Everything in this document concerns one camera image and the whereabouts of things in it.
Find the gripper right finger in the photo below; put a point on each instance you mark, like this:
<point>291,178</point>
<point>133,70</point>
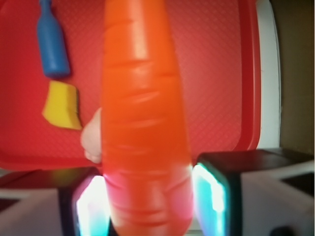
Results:
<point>262,192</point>

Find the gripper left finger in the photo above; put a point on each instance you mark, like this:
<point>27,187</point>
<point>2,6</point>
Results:
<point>65,202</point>

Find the orange toy carrot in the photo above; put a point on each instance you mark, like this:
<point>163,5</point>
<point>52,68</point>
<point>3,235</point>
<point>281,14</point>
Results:
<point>146,159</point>

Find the pink plush bunny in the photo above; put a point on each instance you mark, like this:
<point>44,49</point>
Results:
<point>91,138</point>

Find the yellow sponge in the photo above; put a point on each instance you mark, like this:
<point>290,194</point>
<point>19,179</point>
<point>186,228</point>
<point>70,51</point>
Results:
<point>61,106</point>

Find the blue toy bottle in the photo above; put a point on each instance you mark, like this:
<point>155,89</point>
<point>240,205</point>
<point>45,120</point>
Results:
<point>51,43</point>

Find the red plastic tray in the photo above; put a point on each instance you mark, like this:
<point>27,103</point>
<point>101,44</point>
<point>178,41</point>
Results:
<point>217,45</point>

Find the brown cardboard panel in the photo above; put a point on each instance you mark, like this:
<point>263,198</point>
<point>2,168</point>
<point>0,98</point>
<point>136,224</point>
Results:
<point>295,22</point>

